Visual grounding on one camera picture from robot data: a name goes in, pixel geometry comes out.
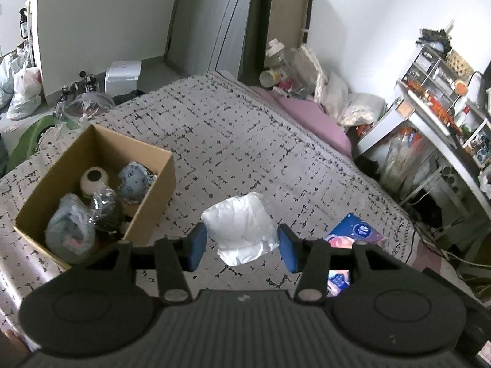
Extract white soft pack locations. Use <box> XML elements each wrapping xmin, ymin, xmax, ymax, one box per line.
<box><xmin>200</xmin><ymin>192</ymin><xmax>280</xmax><ymax>267</ymax></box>

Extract brown cardboard sheet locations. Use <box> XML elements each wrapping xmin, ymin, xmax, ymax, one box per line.
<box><xmin>264</xmin><ymin>0</ymin><xmax>314</xmax><ymax>60</ymax></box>

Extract black clothing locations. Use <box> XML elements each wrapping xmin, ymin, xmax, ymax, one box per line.
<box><xmin>113</xmin><ymin>89</ymin><xmax>146</xmax><ymax>106</ymax></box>

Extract white drawer organizer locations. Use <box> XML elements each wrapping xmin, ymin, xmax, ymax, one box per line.
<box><xmin>399</xmin><ymin>41</ymin><xmax>491</xmax><ymax>123</ymax></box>

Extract wicker basket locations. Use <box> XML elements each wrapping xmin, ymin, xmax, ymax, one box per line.
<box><xmin>447</xmin><ymin>50</ymin><xmax>475</xmax><ymax>78</ymax></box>

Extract brown cardboard box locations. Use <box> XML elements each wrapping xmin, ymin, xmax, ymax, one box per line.
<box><xmin>13</xmin><ymin>123</ymin><xmax>177</xmax><ymax>271</ymax></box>

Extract grey plush toy pink patch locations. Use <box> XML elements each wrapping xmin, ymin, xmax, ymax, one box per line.
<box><xmin>44</xmin><ymin>194</ymin><xmax>96</xmax><ymax>263</ymax></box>

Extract brown pump bottle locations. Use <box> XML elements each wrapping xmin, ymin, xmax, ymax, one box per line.
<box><xmin>19</xmin><ymin>8</ymin><xmax>31</xmax><ymax>40</ymax></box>

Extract white small cabinet box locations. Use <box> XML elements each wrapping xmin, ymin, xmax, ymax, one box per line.
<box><xmin>105</xmin><ymin>60</ymin><xmax>142</xmax><ymax>99</ymax></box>

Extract dark board panel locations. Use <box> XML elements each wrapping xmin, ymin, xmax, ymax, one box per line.
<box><xmin>238</xmin><ymin>0</ymin><xmax>270</xmax><ymax>86</ymax></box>

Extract white desk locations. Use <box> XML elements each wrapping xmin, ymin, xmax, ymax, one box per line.
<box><xmin>356</xmin><ymin>80</ymin><xmax>491</xmax><ymax>217</ymax></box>

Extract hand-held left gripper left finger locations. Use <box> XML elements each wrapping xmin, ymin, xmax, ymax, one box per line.
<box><xmin>82</xmin><ymin>222</ymin><xmax>208</xmax><ymax>303</ymax></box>

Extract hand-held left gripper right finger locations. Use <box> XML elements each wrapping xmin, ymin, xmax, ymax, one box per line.
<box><xmin>277</xmin><ymin>223</ymin><xmax>403</xmax><ymax>303</ymax></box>

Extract clear jar white lid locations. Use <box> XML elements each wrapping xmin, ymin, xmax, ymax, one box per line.
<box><xmin>266</xmin><ymin>39</ymin><xmax>289</xmax><ymax>70</ymax></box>

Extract clear plastic bag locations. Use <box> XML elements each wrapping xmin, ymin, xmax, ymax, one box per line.
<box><xmin>54</xmin><ymin>92</ymin><xmax>116</xmax><ymax>129</ymax></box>

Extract black floor gear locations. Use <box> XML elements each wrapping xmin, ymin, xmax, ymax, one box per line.
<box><xmin>60</xmin><ymin>71</ymin><xmax>99</xmax><ymax>102</ymax></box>

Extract blue-grey plush toy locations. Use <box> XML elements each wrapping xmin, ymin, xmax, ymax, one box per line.
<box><xmin>117</xmin><ymin>162</ymin><xmax>158</xmax><ymax>205</ymax></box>

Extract round burger squishy toy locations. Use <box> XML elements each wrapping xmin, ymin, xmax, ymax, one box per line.
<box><xmin>80</xmin><ymin>166</ymin><xmax>113</xmax><ymax>201</ymax></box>

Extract clear bag with dark item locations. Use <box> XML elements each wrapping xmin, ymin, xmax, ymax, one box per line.
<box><xmin>89</xmin><ymin>188</ymin><xmax>125</xmax><ymax>238</ymax></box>

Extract paper cup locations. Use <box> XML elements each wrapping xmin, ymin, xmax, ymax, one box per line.
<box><xmin>259</xmin><ymin>69</ymin><xmax>281</xmax><ymax>88</ymax></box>

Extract white plastic bag red print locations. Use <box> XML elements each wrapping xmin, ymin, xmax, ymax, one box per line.
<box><xmin>7</xmin><ymin>67</ymin><xmax>42</xmax><ymax>121</ymax></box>

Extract grey door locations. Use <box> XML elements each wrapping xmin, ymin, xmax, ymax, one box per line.
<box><xmin>165</xmin><ymin>0</ymin><xmax>266</xmax><ymax>82</ymax></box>

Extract blue tissue pack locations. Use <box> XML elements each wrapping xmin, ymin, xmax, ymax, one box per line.
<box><xmin>322</xmin><ymin>213</ymin><xmax>388</xmax><ymax>297</ymax></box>

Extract crumpled white bags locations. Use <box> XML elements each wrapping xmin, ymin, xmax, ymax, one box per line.
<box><xmin>315</xmin><ymin>71</ymin><xmax>386</xmax><ymax>128</ymax></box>

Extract white cabinet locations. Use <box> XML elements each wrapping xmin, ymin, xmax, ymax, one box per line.
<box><xmin>0</xmin><ymin>0</ymin><xmax>34</xmax><ymax>59</ymax></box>

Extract pink pillow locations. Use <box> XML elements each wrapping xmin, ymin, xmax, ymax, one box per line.
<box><xmin>251</xmin><ymin>86</ymin><xmax>354</xmax><ymax>160</ymax></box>

